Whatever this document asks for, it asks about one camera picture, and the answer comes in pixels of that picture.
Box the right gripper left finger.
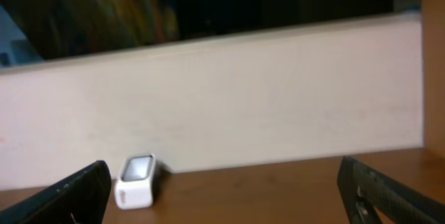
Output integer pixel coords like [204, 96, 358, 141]
[1, 160, 112, 224]

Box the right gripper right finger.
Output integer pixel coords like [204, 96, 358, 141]
[337, 157, 444, 224]

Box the white barcode scanner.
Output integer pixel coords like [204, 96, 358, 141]
[114, 154, 159, 210]

